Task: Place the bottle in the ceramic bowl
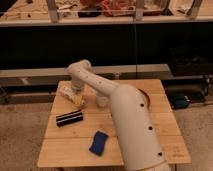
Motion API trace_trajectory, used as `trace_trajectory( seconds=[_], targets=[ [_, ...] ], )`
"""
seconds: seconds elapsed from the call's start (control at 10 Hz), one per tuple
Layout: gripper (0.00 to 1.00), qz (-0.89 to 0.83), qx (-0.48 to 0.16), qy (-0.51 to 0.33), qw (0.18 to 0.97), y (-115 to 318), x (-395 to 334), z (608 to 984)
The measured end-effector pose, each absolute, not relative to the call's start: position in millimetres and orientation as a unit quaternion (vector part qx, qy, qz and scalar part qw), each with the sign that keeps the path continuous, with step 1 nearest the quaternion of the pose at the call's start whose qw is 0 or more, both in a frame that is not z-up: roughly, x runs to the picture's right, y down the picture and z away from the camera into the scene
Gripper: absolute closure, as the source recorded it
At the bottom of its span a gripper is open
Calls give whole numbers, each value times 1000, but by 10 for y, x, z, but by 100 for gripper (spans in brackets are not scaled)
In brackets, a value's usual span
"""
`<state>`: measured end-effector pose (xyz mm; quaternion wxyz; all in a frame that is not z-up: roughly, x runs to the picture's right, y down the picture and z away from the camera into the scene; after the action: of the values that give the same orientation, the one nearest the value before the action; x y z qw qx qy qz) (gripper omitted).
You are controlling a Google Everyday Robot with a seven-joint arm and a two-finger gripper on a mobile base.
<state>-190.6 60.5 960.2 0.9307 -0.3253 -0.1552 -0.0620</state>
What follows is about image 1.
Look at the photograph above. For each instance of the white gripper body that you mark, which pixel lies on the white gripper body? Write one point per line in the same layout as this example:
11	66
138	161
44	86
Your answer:
77	85

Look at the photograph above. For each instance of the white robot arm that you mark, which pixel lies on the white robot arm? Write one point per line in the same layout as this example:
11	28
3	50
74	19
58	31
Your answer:
138	141

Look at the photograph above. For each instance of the orange ceramic bowl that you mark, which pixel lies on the orange ceramic bowl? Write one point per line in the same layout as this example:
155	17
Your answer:
146	97

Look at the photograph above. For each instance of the white paper cup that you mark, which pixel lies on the white paper cup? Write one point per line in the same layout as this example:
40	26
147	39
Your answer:
101	100

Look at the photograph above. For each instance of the black striped block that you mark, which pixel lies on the black striped block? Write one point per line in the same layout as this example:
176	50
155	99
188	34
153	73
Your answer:
69	118

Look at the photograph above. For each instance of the wooden table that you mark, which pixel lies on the wooden table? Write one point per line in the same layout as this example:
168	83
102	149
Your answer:
68	146

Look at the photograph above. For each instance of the blue sponge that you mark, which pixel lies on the blue sponge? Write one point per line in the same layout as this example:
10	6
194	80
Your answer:
98	143

